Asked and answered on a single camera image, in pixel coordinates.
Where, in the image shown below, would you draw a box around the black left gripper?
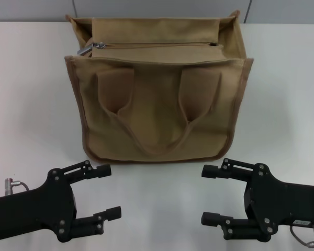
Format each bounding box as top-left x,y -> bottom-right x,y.
0,159 -> 122,243

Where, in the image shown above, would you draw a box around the left gripper connector cable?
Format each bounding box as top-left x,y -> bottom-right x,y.
4,177 -> 30,192

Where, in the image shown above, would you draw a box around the silver metal zipper pull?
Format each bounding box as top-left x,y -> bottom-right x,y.
77,41 -> 107,56

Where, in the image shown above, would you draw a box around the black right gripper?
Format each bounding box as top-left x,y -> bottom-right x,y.
200,158 -> 314,243

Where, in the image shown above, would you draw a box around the khaki canvas food bag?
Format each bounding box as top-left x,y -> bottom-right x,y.
64,9 -> 254,164

